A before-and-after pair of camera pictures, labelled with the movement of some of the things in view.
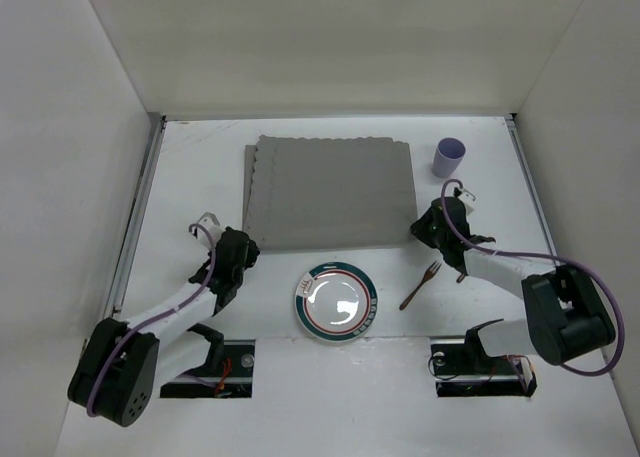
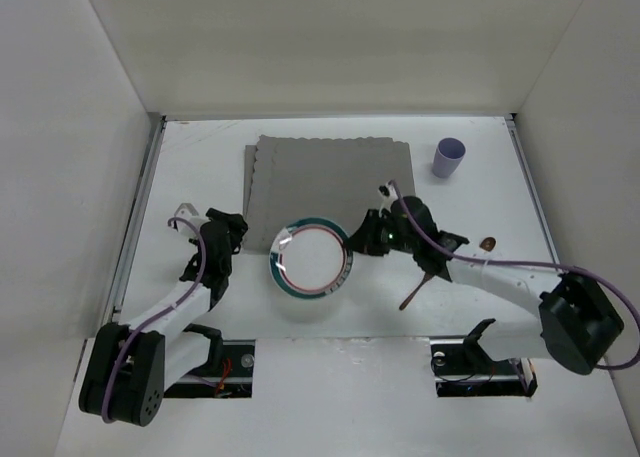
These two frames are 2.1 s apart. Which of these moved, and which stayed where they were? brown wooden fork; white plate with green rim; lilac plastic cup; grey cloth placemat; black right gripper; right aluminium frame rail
Moved: white plate with green rim; black right gripper
Stayed: lilac plastic cup; right aluminium frame rail; grey cloth placemat; brown wooden fork
